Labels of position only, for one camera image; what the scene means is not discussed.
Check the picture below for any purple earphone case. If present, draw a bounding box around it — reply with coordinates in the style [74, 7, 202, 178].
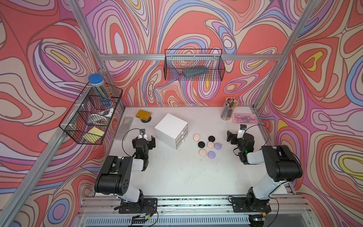
[214, 142, 222, 150]
[207, 151, 216, 159]

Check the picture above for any white drawer cabinet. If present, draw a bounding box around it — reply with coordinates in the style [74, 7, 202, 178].
[155, 113, 188, 149]

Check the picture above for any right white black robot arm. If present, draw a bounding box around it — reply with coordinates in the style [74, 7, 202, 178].
[226, 131, 303, 202]

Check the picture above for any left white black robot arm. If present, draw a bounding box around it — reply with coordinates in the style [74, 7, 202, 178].
[94, 137, 156, 203]

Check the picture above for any black round base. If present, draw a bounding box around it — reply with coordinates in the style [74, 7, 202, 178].
[141, 117, 152, 123]

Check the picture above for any pink transparent pencil case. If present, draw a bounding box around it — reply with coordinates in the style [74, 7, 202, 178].
[232, 113, 258, 124]

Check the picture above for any yellow sponge block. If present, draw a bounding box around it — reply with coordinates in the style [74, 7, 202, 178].
[136, 110, 151, 120]

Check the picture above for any black earphone case right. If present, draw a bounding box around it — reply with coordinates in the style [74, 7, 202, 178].
[208, 136, 216, 142]

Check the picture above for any black earphone case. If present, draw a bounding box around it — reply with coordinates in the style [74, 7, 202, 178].
[198, 141, 205, 148]
[208, 136, 216, 142]

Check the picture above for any pink earphone case middle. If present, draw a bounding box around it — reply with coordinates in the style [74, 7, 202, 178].
[207, 141, 214, 148]

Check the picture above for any pink earphone case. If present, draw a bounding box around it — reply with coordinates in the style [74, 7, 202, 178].
[207, 141, 214, 148]
[199, 149, 207, 157]
[193, 133, 200, 142]

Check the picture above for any clear pen holder cup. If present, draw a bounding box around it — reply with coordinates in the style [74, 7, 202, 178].
[220, 97, 238, 121]

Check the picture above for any pink earphone case bottom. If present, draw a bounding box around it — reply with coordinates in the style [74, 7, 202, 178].
[199, 149, 207, 157]

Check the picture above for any black earphone case left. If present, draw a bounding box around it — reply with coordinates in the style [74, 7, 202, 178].
[198, 141, 205, 148]

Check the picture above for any white item in basket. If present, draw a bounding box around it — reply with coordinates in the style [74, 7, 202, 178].
[99, 108, 114, 118]

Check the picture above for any yellow sticky notes pad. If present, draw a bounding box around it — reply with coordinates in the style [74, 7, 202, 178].
[83, 127, 105, 144]

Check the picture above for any pink earphone case top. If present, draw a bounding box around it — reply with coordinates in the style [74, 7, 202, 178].
[193, 133, 200, 142]

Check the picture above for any blue lid pencil tube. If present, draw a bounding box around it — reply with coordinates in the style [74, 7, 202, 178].
[88, 73, 112, 108]

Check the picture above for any dark grey item in basket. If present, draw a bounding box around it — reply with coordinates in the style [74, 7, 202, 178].
[182, 66, 209, 79]

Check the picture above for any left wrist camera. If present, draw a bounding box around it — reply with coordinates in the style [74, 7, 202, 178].
[139, 129, 147, 139]

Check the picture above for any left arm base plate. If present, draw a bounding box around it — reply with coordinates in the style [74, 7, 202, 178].
[118, 198, 158, 214]

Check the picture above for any black wire basket left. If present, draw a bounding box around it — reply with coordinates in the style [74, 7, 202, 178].
[59, 83, 123, 145]

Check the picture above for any black wire basket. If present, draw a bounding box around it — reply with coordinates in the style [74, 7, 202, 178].
[164, 48, 226, 81]
[59, 83, 123, 145]

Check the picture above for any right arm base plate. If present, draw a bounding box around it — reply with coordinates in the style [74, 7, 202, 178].
[227, 196, 271, 214]

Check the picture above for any black wire basket back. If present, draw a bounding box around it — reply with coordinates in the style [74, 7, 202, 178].
[164, 48, 226, 81]

